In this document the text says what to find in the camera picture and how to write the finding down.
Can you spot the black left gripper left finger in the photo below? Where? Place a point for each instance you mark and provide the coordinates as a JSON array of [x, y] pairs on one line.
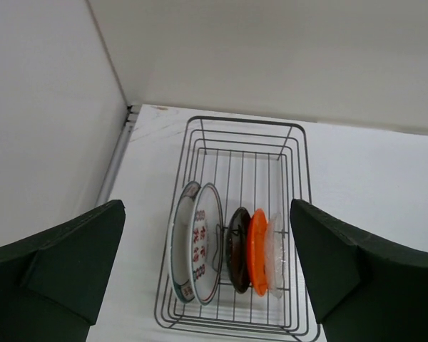
[[52, 284]]

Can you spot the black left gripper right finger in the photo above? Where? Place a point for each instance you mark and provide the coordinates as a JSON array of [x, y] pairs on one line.
[[362, 287]]

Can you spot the clear plastic dish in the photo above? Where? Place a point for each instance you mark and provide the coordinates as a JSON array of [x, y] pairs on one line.
[[274, 256]]

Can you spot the orange plate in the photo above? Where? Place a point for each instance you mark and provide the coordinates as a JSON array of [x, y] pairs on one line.
[[255, 251]]

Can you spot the black small plate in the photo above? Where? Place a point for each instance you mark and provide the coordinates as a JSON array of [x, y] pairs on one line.
[[235, 250]]

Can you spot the green rimmed white plate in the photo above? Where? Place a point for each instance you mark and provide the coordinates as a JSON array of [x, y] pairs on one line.
[[177, 246]]

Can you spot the white plate red characters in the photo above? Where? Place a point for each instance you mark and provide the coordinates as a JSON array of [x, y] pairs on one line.
[[205, 244]]

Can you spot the grey wire dish rack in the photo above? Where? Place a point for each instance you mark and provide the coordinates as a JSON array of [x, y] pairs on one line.
[[255, 164]]

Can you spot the aluminium table edge rail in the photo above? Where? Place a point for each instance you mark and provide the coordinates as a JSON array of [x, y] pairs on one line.
[[117, 156]]

